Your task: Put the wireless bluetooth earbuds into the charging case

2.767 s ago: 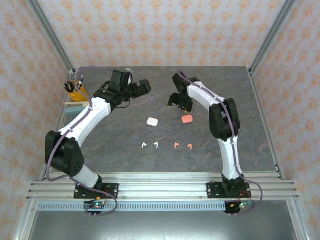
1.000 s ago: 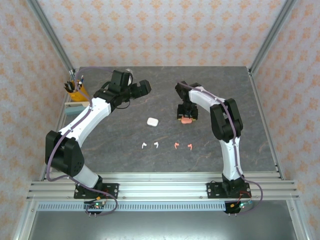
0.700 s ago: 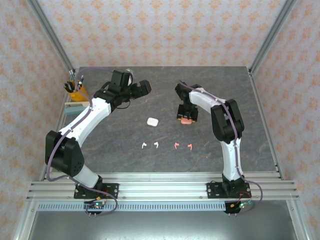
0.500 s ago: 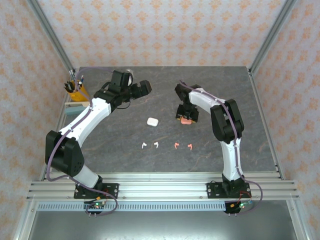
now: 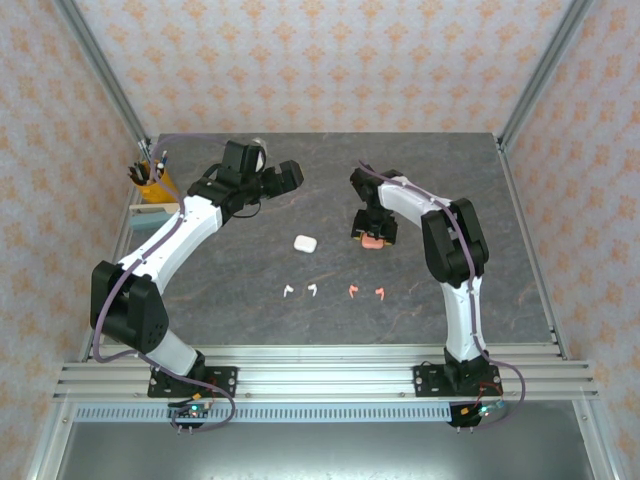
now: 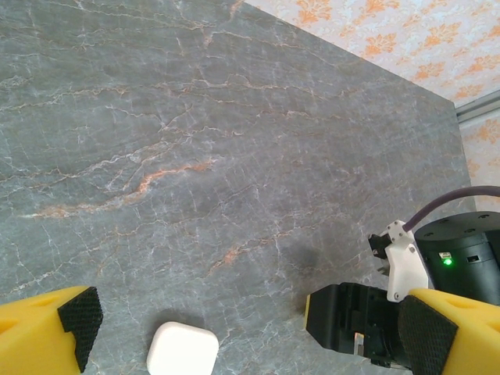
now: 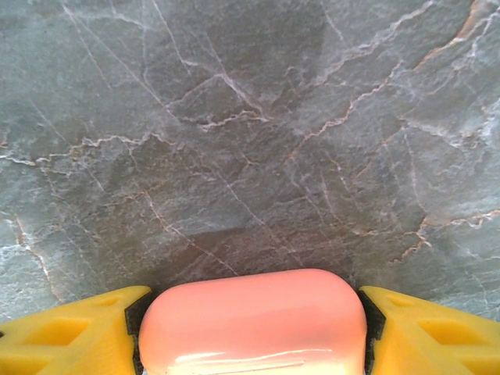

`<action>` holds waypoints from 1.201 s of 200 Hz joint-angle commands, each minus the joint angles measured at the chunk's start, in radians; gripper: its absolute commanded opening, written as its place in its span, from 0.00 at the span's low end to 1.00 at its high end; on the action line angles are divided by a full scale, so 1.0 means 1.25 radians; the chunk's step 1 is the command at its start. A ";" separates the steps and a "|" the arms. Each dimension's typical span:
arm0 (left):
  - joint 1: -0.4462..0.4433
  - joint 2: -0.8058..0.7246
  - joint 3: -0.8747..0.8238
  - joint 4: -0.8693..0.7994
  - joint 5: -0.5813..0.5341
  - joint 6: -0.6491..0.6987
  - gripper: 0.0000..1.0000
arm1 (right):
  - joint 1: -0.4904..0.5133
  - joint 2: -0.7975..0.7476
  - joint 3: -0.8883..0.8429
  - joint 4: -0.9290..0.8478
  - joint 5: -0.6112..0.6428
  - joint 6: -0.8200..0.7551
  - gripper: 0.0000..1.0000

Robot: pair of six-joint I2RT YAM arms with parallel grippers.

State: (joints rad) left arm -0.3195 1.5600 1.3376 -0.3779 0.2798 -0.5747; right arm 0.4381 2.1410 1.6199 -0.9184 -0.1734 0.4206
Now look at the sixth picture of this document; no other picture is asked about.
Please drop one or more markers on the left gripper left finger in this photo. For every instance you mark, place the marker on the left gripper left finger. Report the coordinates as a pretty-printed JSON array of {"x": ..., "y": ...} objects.
[{"x": 31, "y": 336}]

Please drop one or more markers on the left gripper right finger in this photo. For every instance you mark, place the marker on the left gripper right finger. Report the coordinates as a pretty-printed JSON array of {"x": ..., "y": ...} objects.
[{"x": 468, "y": 336}]

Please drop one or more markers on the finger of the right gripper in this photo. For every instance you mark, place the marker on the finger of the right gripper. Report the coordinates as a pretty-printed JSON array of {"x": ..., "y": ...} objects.
[{"x": 328, "y": 316}]

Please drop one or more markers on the white earbud charging case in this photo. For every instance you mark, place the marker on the white earbud charging case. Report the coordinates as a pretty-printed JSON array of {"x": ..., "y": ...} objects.
[{"x": 181, "y": 347}]

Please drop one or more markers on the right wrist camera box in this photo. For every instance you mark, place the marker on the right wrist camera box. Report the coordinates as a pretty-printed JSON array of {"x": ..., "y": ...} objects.
[{"x": 402, "y": 265}]

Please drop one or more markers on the aluminium right corner post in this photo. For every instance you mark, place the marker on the aluminium right corner post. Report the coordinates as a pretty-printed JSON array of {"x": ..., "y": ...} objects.
[{"x": 480, "y": 109}]

